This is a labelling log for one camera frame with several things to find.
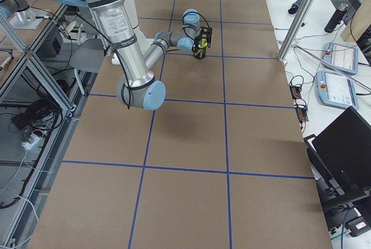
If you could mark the green highlighter pen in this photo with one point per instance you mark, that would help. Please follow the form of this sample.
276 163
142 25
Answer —
203 44

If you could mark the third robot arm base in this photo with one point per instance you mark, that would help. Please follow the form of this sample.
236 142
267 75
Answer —
21 15

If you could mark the black mesh pen holder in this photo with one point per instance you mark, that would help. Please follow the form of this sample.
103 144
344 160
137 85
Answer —
200 53

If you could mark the folded dark blue umbrella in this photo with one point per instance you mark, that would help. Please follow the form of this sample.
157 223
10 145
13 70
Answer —
295 7

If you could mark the lower teach pendant tablet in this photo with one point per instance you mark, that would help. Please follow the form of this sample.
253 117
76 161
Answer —
335 90

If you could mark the teach pendant tablet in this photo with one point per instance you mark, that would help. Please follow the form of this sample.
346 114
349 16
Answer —
344 58
335 90

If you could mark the black laptop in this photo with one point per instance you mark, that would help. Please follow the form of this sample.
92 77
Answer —
341 154

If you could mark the upper teach pendant tablet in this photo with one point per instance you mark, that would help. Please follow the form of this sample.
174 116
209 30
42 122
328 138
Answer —
344 58

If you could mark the black water bottle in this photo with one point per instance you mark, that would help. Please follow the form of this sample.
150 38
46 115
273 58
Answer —
336 18

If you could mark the white pedestal column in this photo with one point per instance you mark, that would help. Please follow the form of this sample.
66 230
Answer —
142 40

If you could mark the aluminium frame post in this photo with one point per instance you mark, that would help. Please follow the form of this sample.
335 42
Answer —
294 29

